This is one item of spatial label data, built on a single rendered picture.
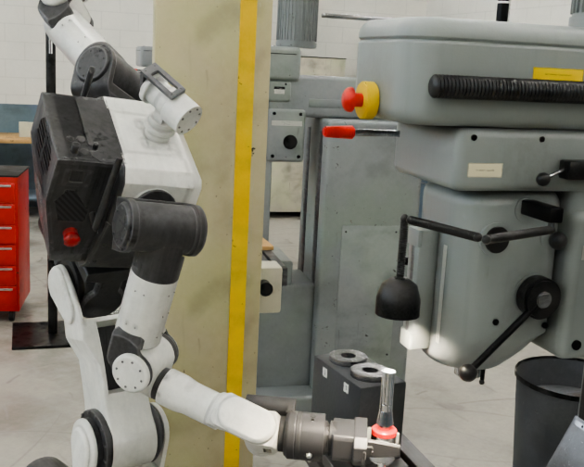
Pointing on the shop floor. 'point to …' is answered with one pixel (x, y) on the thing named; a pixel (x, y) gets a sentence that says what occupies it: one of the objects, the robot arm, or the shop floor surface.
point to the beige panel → (220, 207)
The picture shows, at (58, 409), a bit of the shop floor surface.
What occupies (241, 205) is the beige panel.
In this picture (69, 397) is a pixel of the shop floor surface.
